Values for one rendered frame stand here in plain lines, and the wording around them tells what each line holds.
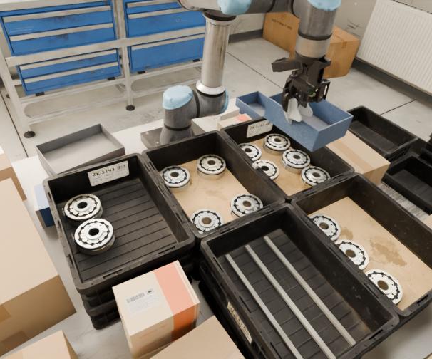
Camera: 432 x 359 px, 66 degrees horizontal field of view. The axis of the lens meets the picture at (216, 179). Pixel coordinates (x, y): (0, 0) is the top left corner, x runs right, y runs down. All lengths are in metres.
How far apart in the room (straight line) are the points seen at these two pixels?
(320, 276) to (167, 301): 0.43
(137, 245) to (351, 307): 0.59
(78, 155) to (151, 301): 0.80
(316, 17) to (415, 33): 3.17
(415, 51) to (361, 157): 2.64
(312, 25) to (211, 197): 0.59
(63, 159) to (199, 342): 0.90
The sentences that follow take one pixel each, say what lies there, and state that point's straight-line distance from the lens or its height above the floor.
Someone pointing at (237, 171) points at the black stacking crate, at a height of 0.86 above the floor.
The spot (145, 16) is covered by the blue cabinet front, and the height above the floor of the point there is 0.75.
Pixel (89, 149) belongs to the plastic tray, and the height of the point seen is 0.75.
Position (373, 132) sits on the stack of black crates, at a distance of 2.32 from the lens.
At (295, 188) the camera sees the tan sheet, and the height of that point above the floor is 0.83.
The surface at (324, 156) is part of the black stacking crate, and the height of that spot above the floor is 0.90.
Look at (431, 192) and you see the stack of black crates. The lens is 2.23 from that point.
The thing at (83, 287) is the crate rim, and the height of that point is 0.93.
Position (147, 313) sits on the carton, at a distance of 0.78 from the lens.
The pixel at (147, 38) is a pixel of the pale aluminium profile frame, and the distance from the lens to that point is 2.88.
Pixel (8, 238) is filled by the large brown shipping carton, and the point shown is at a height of 0.90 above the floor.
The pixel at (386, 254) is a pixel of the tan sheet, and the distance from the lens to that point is 1.13.
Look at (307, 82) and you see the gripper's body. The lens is 0.87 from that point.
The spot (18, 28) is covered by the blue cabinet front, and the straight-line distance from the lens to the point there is 2.64.
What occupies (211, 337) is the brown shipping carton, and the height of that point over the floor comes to 0.86.
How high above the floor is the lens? 1.63
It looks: 43 degrees down
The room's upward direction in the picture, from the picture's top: 6 degrees clockwise
